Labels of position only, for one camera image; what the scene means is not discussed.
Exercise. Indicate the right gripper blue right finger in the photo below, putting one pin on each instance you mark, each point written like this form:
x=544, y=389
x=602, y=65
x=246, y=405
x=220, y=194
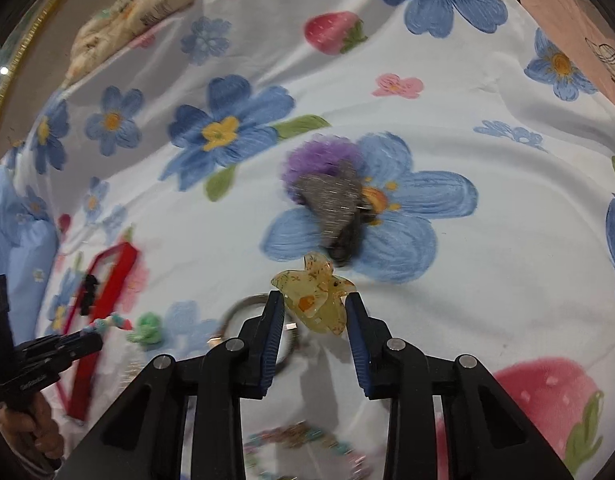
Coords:
x=357, y=343

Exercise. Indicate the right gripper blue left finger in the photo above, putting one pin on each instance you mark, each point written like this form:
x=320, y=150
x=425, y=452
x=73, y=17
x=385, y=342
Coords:
x=270, y=335

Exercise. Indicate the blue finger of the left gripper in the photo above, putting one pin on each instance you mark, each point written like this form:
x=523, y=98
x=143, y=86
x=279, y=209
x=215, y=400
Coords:
x=56, y=353

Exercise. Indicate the yellow hair claw clip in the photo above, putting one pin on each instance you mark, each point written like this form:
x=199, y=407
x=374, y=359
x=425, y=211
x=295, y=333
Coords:
x=315, y=295

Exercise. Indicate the black scrunchie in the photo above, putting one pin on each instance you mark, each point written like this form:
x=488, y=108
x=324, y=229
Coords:
x=88, y=295

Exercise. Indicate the red jewelry tray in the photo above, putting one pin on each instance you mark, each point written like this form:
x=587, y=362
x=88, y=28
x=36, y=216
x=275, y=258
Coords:
x=112, y=268

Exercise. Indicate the person's left hand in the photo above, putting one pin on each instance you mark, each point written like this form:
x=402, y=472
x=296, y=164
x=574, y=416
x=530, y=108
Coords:
x=34, y=433

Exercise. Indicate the light blue pillow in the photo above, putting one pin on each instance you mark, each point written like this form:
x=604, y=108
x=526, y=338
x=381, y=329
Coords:
x=28, y=245

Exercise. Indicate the black glitter hair clip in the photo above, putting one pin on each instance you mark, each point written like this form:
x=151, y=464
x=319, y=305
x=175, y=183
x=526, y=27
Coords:
x=341, y=210

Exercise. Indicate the purple fluffy scrunchie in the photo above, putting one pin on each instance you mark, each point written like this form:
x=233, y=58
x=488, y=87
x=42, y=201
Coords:
x=320, y=155

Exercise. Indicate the floral white bed sheet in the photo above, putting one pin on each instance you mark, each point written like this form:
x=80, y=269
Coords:
x=443, y=155

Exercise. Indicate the gold framed painting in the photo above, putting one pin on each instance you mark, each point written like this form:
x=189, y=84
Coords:
x=17, y=50

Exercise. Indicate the cream panda print cushion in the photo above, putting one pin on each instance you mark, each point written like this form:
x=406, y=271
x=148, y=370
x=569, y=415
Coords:
x=112, y=29

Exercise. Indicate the pink balloon print blanket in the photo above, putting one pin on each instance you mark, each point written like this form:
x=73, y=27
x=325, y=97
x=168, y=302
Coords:
x=579, y=29

